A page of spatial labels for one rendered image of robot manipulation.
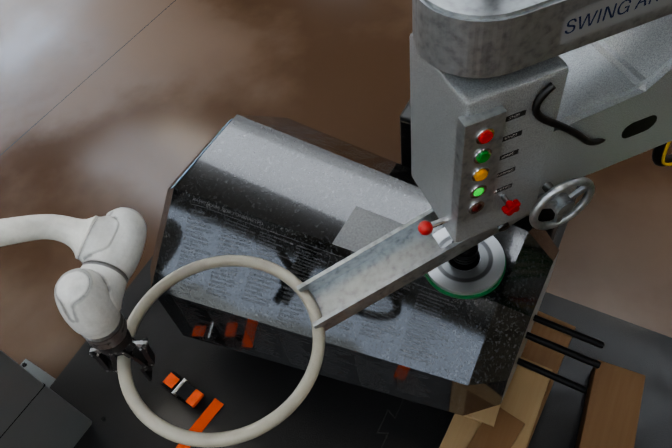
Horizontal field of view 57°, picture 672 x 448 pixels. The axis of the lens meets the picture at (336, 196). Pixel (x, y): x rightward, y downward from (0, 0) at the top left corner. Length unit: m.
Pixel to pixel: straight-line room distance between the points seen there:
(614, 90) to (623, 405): 1.35
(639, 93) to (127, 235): 1.09
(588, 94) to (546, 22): 0.32
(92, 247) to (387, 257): 0.68
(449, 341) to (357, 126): 1.73
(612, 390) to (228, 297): 1.34
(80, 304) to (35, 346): 1.64
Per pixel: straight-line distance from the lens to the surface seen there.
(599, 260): 2.80
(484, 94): 1.06
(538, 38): 1.03
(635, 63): 1.37
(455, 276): 1.64
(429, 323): 1.70
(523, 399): 2.21
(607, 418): 2.38
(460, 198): 1.19
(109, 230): 1.42
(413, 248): 1.54
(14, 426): 2.37
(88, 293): 1.31
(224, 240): 1.90
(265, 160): 1.97
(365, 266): 1.56
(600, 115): 1.31
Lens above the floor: 2.29
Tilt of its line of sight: 52 degrees down
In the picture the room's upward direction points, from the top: 10 degrees counter-clockwise
